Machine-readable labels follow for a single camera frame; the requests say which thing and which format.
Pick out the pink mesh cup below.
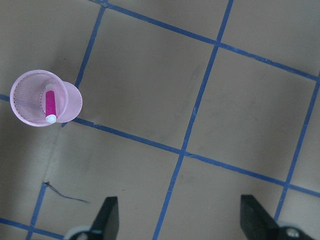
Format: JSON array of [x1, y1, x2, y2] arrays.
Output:
[[9, 69, 83, 127]]

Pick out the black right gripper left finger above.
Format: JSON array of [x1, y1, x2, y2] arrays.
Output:
[[63, 196, 120, 240]]

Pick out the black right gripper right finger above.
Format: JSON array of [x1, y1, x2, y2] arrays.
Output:
[[240, 194, 312, 240]]

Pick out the pink pen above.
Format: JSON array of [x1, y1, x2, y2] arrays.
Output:
[[45, 90, 57, 124]]

